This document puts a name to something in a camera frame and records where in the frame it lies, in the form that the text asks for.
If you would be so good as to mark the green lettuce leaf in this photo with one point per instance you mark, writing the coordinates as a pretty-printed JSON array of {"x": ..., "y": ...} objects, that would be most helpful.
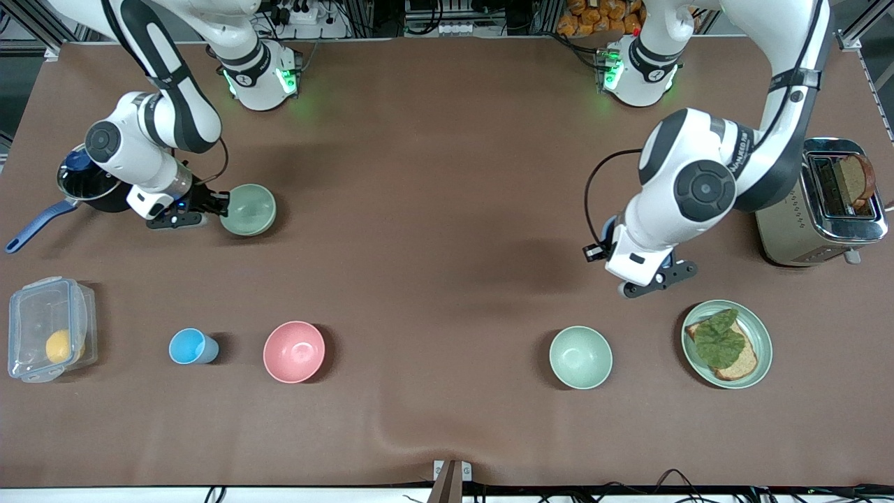
[{"x": 719, "y": 342}]

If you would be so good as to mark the white power strip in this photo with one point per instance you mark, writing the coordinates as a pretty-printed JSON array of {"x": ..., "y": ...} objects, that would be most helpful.
[{"x": 304, "y": 14}]

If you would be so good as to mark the green plate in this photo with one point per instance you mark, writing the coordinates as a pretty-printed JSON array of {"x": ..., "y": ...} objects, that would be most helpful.
[{"x": 763, "y": 335}]

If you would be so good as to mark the pink bowl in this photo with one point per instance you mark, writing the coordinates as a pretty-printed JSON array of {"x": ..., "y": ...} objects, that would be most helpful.
[{"x": 294, "y": 351}]

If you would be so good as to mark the blue cup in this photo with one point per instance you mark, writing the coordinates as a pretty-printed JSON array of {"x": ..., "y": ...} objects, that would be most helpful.
[{"x": 187, "y": 346}]

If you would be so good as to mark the aluminium frame profile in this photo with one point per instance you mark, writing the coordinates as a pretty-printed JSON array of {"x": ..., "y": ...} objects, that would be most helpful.
[
  {"x": 850, "y": 42},
  {"x": 28, "y": 46}
]

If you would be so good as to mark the yellow lemon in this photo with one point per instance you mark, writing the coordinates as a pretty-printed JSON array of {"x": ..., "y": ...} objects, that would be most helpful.
[{"x": 59, "y": 346}]

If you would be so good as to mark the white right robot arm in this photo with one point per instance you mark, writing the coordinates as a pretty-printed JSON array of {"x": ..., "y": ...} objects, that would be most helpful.
[{"x": 181, "y": 119}]

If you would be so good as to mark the orange snack bag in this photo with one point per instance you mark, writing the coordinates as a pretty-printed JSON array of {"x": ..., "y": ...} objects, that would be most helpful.
[{"x": 594, "y": 17}]

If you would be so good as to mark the silver beige toaster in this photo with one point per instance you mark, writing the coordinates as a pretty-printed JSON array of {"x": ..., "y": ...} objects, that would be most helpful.
[{"x": 782, "y": 209}]

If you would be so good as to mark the white socket bar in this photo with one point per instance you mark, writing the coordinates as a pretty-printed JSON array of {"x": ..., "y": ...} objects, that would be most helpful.
[{"x": 461, "y": 29}]

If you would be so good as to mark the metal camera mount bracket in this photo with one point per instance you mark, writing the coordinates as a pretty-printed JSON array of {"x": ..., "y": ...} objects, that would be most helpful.
[{"x": 450, "y": 482}]

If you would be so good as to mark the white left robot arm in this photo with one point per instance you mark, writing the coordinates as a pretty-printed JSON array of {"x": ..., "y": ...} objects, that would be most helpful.
[{"x": 698, "y": 188}]

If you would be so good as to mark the light brown bread slice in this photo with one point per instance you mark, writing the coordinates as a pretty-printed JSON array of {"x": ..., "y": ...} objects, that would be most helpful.
[{"x": 742, "y": 363}]

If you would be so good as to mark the dark brown bread slice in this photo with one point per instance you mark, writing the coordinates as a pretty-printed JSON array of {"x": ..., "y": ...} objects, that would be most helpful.
[{"x": 853, "y": 178}]

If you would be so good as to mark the pale green bowl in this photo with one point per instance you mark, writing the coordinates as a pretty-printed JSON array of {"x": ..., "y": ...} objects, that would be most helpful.
[
  {"x": 253, "y": 208},
  {"x": 580, "y": 357}
]

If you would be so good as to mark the brown table cover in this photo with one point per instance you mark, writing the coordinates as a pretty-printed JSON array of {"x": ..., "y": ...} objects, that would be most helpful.
[{"x": 447, "y": 314}]

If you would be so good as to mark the glass pot lid blue knob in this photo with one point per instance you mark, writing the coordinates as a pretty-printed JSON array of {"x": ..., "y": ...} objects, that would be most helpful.
[{"x": 87, "y": 180}]

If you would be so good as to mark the clear plastic lidded container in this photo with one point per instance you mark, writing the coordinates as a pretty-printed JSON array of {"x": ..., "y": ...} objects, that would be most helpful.
[{"x": 35, "y": 314}]

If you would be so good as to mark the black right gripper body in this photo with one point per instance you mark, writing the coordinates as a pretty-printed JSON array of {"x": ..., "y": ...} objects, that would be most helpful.
[{"x": 202, "y": 198}]

